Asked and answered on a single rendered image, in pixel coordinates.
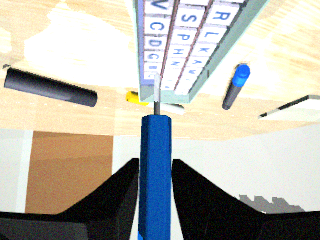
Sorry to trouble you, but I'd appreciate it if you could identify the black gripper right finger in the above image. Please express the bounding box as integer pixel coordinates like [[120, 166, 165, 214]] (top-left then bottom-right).
[[171, 159, 320, 240]]

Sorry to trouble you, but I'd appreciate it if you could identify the dark grey cylinder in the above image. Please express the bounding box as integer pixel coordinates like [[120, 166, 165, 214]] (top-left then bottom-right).
[[4, 68, 98, 107]]

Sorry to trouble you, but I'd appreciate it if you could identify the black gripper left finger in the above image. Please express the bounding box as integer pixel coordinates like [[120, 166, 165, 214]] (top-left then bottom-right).
[[0, 158, 139, 240]]

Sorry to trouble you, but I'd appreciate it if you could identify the blue stylus with grey tip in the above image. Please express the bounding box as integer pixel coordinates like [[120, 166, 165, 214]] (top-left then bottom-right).
[[137, 73, 172, 240]]

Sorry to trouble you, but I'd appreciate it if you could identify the keyboard with white letter keys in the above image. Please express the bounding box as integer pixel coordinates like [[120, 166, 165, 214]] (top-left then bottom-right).
[[131, 0, 271, 104]]

